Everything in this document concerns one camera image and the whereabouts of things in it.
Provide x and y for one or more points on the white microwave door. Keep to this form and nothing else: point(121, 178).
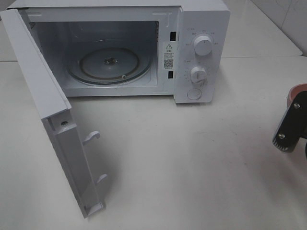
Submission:
point(55, 112)

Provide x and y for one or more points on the round white door button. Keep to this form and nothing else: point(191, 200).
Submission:
point(194, 94)

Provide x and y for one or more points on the pink round plate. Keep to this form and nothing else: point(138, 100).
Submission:
point(294, 91)

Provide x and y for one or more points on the white timer knob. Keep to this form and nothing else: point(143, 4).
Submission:
point(198, 75)

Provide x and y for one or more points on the white microwave oven body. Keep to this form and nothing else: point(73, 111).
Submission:
point(62, 23)

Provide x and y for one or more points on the glass microwave turntable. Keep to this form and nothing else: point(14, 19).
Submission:
point(111, 61)

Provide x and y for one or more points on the upper white power knob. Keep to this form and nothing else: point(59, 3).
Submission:
point(203, 45)

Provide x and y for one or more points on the white warning label sticker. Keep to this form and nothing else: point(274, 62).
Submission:
point(168, 53)

